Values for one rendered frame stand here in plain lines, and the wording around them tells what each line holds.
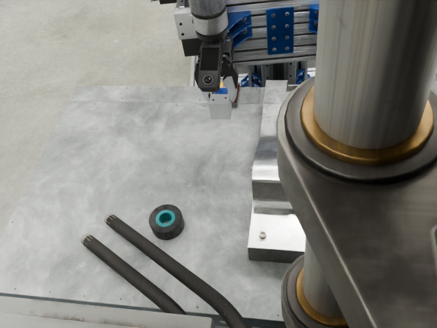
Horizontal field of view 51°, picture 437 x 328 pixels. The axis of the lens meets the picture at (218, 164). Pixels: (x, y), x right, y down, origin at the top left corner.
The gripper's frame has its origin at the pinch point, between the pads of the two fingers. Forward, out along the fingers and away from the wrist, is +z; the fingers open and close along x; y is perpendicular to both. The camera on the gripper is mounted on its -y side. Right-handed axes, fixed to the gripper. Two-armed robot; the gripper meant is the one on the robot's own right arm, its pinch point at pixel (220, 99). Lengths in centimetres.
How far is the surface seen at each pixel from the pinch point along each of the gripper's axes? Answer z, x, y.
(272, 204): 8.6, -14.6, -24.6
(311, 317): -35, -22, -66
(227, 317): 2, -9, -53
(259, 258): 13.4, -12.4, -35.6
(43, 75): 96, 139, 117
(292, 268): -34, -20, -60
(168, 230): 11.5, 8.8, -31.5
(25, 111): 96, 137, 86
